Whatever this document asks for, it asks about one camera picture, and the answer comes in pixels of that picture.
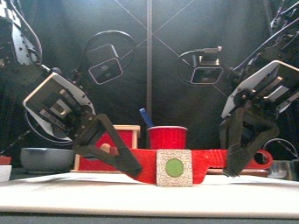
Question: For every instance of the white cutting board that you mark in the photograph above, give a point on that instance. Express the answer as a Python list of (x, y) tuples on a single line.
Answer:
[(154, 198)]

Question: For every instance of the grey vertical frame bar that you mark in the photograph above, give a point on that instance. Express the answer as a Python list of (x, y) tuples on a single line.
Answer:
[(149, 58)]

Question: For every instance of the small white cup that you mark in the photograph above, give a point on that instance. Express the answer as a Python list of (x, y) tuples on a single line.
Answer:
[(4, 173)]

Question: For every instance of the red toy knife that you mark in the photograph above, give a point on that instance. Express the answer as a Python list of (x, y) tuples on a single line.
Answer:
[(212, 162)]

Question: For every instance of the red cup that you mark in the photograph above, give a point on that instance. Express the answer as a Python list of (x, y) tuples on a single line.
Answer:
[(166, 138)]

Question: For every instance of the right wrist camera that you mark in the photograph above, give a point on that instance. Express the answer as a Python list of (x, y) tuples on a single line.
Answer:
[(205, 73)]

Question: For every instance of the wooden box with red panel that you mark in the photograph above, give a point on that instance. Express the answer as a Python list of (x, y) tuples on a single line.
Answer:
[(128, 134)]

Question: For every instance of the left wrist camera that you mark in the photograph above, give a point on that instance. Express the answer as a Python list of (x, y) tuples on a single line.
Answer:
[(104, 68)]

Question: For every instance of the sushi piece with green dot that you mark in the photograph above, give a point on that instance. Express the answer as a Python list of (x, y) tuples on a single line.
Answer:
[(173, 167)]

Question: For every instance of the metallic grey container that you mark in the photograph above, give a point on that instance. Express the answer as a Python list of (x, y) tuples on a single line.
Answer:
[(284, 170)]

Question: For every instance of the grey bowl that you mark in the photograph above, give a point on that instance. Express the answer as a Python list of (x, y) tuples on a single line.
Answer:
[(44, 159)]

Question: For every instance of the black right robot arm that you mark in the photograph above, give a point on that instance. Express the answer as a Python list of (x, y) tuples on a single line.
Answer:
[(277, 38)]

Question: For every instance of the small red object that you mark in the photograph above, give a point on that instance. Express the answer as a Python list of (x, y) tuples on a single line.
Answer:
[(4, 160)]

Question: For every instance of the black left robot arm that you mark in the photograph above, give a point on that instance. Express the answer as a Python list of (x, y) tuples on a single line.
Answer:
[(21, 46)]

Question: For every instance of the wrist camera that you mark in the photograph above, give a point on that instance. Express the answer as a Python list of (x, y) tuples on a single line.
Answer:
[(205, 73), (104, 68)]

